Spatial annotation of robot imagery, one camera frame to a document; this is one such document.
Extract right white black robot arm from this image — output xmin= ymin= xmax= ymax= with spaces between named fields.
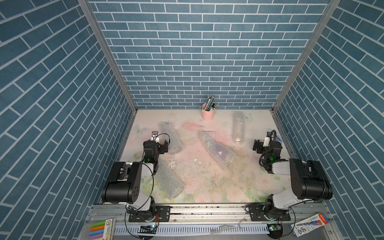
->
xmin=245 ymin=139 xmax=333 ymax=222

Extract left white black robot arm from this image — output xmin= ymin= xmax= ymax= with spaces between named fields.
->
xmin=102 ymin=140 xmax=171 ymax=223

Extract bubble wrapped vase back left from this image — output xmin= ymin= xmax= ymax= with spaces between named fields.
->
xmin=159 ymin=122 xmax=183 ymax=155

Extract bubble wrapped vase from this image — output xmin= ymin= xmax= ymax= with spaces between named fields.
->
xmin=233 ymin=111 xmax=245 ymax=144
xmin=155 ymin=160 xmax=185 ymax=200
xmin=159 ymin=122 xmax=183 ymax=155

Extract bubble wrapped vase front left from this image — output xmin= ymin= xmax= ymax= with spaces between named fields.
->
xmin=155 ymin=160 xmax=185 ymax=200

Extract bubble wrapped vase back right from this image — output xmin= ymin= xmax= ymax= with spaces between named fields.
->
xmin=233 ymin=111 xmax=245 ymax=144

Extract small blue white object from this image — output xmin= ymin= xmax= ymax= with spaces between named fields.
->
xmin=277 ymin=135 xmax=283 ymax=143

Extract pink pen cup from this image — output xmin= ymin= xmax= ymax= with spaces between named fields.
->
xmin=202 ymin=104 xmax=216 ymax=122

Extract pens in cup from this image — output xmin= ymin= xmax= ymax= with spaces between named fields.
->
xmin=203 ymin=95 xmax=218 ymax=112

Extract white red blue box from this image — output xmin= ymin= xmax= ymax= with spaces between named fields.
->
xmin=290 ymin=213 xmax=330 ymax=238

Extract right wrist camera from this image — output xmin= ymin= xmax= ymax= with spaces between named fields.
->
xmin=263 ymin=132 xmax=272 ymax=148

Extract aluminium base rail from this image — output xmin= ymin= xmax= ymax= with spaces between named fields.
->
xmin=78 ymin=203 xmax=343 ymax=240

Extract white slotted cable duct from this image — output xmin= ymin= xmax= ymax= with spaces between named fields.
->
xmin=114 ymin=224 xmax=270 ymax=237

